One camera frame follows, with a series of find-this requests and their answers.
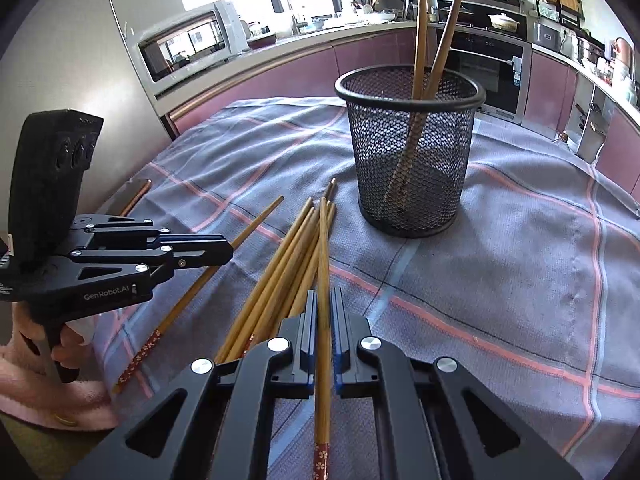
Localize person's left forearm pink sleeve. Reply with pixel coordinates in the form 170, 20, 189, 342
0, 344, 121, 430

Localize steel countertop appliance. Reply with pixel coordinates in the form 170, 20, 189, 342
532, 20, 563, 52

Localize bundle of wooden chopsticks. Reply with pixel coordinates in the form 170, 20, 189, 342
214, 177, 337, 364

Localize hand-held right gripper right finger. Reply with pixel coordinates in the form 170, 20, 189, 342
331, 287, 583, 480

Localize silver refrigerator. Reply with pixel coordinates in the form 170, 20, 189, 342
0, 0, 182, 243

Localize black shelf rack with boards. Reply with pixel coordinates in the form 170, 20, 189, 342
522, 0, 583, 27

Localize grey checked tablecloth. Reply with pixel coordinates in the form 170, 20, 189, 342
92, 95, 640, 480

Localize person's left hand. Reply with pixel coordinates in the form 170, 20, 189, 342
12, 305, 96, 377

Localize pink kettle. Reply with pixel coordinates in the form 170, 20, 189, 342
612, 37, 637, 69

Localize white casserole pot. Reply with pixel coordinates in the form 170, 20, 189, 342
487, 10, 526, 32

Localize white toaster oven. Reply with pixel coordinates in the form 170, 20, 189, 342
137, 0, 251, 99

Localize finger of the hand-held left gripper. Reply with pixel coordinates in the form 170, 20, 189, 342
70, 213, 234, 268
65, 249, 188, 293

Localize smartphone with orange edge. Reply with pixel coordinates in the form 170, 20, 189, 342
117, 177, 152, 218

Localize built-in steel oven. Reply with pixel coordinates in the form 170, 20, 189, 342
435, 27, 533, 126

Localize black mesh cup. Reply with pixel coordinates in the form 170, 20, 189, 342
335, 65, 487, 239

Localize wooden chopstick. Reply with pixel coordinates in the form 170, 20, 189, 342
400, 0, 432, 201
382, 0, 468, 212
111, 195, 286, 395
311, 197, 335, 480

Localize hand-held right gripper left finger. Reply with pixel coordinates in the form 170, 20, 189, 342
65, 290, 321, 480

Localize kitchen faucet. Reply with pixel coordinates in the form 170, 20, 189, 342
282, 0, 302, 36

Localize pink kitchen base cabinets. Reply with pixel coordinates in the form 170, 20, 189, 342
165, 25, 640, 191

